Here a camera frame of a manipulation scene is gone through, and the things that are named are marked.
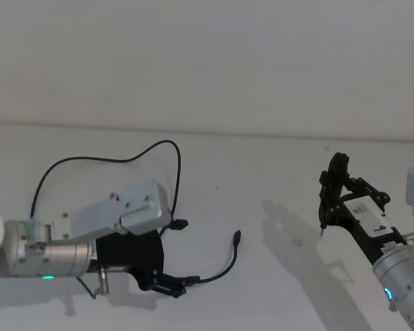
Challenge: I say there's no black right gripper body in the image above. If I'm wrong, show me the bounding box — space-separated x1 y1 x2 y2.
326 192 408 265

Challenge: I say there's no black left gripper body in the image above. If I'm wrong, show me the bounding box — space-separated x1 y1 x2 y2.
95 228 166 292

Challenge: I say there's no white table cloth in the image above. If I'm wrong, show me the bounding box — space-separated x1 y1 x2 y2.
0 120 414 331

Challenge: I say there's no black cable with plug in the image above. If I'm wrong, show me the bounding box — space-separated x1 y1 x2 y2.
186 230 243 285

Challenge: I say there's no thin black looping cable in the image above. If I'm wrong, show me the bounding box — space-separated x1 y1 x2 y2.
30 139 182 222

